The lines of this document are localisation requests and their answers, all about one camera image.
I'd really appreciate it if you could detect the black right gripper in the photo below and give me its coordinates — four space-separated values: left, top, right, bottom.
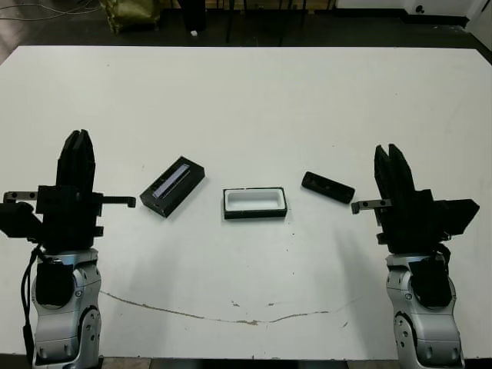
350 143 450 255

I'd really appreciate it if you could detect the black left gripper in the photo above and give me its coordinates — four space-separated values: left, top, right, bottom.
2 129 138 249

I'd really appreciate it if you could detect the slim black camera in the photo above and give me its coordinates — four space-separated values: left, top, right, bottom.
301 171 357 204

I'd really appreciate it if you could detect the black box lid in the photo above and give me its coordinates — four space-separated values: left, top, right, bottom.
139 155 207 219

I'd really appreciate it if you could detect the black box with white insert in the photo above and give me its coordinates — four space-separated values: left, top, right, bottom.
221 186 288 221

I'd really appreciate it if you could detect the olive green bag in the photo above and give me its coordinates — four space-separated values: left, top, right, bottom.
98 0 161 35

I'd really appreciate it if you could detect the black upright stand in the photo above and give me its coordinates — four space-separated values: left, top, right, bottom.
183 0 207 32

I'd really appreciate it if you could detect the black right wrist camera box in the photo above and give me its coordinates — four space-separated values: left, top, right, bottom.
433 198 480 242

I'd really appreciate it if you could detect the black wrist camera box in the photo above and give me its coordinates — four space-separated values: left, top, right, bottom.
433 198 480 242
0 200 46 243

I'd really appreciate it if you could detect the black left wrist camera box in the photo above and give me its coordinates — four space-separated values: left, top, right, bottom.
0 200 46 243

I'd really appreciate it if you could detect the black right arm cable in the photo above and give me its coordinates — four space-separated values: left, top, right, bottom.
432 241 454 272

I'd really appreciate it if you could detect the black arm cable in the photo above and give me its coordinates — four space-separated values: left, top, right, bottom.
19 244 49 364
432 241 454 272

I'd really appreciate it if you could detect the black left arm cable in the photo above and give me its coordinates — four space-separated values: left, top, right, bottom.
19 244 49 364

